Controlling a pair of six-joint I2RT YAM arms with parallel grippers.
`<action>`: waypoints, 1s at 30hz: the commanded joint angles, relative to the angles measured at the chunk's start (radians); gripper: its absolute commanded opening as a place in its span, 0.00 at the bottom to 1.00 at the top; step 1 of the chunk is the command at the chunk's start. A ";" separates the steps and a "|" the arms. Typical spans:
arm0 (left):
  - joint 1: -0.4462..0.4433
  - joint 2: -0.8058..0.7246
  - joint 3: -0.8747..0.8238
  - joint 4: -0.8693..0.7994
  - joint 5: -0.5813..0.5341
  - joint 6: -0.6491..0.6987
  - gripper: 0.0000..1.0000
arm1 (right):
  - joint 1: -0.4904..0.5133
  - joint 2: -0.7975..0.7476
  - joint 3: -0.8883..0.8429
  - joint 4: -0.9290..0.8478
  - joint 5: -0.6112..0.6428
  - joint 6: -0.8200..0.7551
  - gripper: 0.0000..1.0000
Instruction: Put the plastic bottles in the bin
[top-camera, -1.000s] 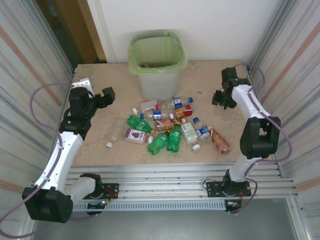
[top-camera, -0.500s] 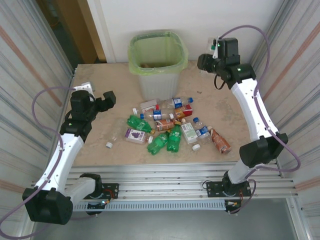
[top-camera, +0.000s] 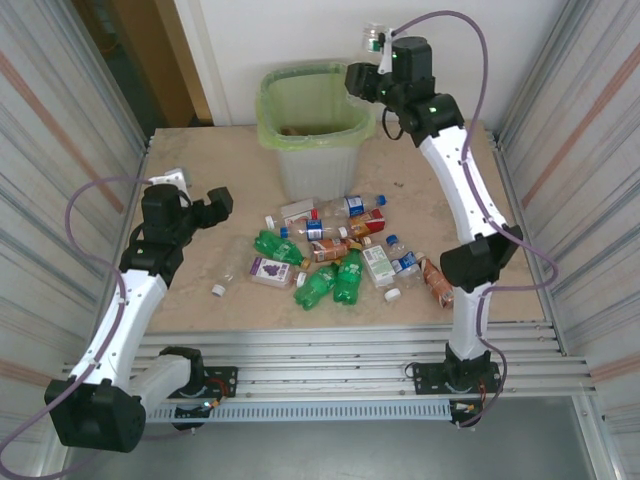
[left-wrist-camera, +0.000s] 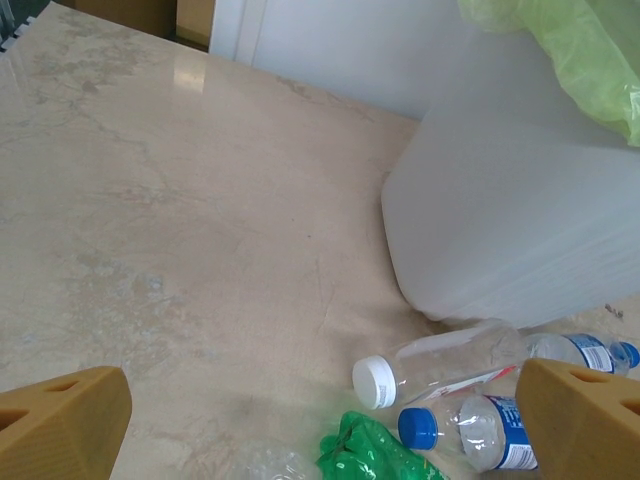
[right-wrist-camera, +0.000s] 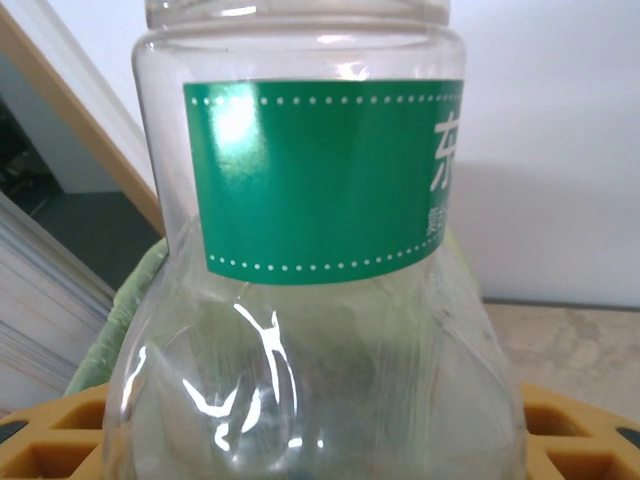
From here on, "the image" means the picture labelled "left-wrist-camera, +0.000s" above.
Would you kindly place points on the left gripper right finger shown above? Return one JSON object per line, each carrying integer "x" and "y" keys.
{"x": 585, "y": 430}

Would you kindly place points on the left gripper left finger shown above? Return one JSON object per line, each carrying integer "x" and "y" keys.
{"x": 60, "y": 430}

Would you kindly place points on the water bottle blue label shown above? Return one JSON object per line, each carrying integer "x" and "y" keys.
{"x": 575, "y": 347}
{"x": 475, "y": 435}

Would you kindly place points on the clear bottle red label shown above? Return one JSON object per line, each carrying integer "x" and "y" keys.
{"x": 440, "y": 357}

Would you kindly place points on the crushed clear bottle blue cap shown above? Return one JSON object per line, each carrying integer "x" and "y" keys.
{"x": 282, "y": 465}

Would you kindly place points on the green plastic bottle yellow cap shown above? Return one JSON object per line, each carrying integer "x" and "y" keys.
{"x": 360, "y": 450}

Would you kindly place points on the translucent grey waste bin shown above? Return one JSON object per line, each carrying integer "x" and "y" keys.
{"x": 500, "y": 210}

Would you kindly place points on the green plastic bin liner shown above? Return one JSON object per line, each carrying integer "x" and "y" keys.
{"x": 590, "y": 60}

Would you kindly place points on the ribbed metal side panel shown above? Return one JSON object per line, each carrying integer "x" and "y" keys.
{"x": 12, "y": 30}

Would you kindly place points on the wooden door frame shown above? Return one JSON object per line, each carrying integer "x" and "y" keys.
{"x": 125, "y": 12}

